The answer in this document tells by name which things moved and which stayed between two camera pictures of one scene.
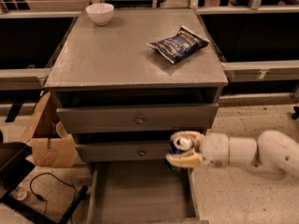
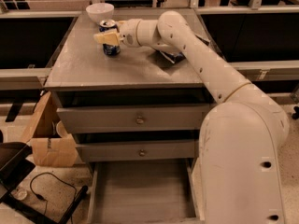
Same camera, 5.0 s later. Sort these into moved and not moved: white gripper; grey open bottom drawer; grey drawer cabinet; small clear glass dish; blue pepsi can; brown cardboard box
Moved: blue pepsi can; white gripper
Not moved: grey open bottom drawer; grey drawer cabinet; small clear glass dish; brown cardboard box
